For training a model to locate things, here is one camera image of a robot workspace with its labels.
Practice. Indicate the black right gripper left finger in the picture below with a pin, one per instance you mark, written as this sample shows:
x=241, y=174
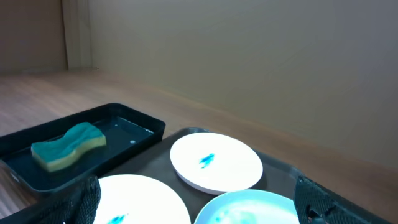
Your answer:
x=78, y=205

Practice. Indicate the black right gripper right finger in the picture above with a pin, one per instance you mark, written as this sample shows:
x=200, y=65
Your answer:
x=316, y=204

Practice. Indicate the white plate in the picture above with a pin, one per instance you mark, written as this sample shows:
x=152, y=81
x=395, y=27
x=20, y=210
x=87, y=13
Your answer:
x=129, y=198

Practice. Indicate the green yellow sponge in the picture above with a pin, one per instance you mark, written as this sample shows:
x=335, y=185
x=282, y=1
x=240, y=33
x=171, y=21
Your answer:
x=59, y=154

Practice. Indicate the light blue shallow plate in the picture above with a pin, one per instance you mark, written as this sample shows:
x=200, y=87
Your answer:
x=249, y=207

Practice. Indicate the white plate stain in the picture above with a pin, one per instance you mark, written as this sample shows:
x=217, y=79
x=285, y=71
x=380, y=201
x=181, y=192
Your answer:
x=215, y=163

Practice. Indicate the black water tub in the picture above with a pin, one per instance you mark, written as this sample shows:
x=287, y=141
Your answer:
x=128, y=132

